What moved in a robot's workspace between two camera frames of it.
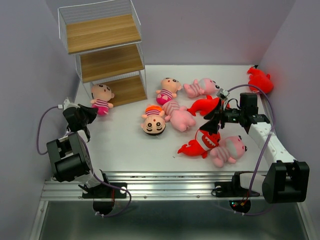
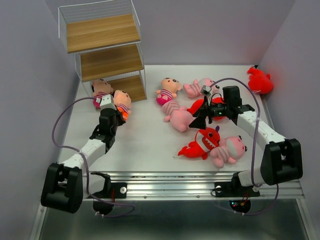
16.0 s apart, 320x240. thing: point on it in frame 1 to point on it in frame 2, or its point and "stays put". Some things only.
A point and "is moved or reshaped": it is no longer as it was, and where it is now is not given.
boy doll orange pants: (153, 123) to (122, 101)
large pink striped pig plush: (179, 116) stays put
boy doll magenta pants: (102, 94) is moved or reshaped
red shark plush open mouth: (204, 142) stays put
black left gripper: (91, 112) to (120, 119)
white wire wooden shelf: (105, 38) stays put
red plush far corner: (260, 80) stays put
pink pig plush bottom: (229, 149) stays put
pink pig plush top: (206, 86) stays put
